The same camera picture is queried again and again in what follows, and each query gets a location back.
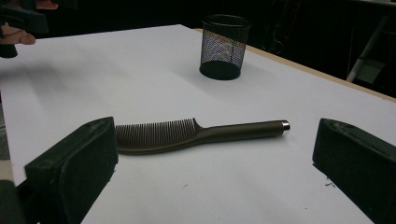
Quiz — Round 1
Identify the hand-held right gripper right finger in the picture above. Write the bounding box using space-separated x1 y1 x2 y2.
312 118 396 224

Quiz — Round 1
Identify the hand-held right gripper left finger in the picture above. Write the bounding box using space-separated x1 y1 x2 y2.
24 117 120 224

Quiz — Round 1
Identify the black mesh pen holder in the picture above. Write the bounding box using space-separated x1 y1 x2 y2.
199 13 252 81

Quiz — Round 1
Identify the grey metal stand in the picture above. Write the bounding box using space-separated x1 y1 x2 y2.
346 15 396 84

